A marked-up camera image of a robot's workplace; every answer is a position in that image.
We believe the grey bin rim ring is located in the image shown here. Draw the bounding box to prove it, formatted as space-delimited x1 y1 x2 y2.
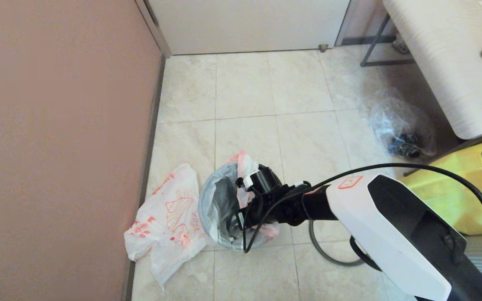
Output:
309 219 365 267

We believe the red-printed trash bag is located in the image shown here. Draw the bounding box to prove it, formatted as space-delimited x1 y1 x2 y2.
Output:
198 151 281 251

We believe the white red-printed plastic bag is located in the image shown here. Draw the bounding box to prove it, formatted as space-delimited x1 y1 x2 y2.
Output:
124 163 208 290

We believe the black trash bin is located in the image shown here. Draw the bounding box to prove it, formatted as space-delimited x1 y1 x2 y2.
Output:
199 167 281 251

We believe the clear crumpled plastic bag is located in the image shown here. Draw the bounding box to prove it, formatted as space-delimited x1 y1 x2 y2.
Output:
369 87 437 159

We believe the yellow fabric tote bag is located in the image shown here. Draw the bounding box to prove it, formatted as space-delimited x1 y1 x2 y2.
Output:
398 141 482 235

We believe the white door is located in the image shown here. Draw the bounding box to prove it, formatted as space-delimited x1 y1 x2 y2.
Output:
136 0 352 57

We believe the small white grey object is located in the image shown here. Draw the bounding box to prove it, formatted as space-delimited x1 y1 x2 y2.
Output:
393 33 411 55

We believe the beige table with metal legs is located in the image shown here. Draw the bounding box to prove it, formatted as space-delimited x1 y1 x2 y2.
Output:
360 0 482 140

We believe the pink fabric partition panel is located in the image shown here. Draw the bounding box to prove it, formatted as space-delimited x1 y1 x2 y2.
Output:
0 0 166 301

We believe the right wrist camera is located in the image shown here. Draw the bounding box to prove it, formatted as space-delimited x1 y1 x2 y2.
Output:
236 165 283 195

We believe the thick black arm hose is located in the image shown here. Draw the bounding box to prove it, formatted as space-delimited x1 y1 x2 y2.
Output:
349 236 382 272

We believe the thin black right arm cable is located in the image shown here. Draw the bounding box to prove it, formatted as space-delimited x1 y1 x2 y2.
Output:
241 163 482 301

